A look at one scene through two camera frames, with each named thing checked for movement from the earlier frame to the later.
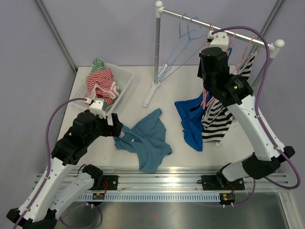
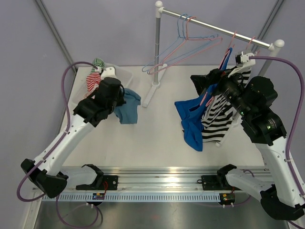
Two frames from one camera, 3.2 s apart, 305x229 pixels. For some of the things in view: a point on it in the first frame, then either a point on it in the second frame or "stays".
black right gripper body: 201,74 → 218,77
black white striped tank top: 217,119 stays
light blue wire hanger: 174,50 → 173,42
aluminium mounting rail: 169,180 stays
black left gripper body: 105,130 → 117,102
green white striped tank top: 98,63 stays
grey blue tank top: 147,139 → 127,112
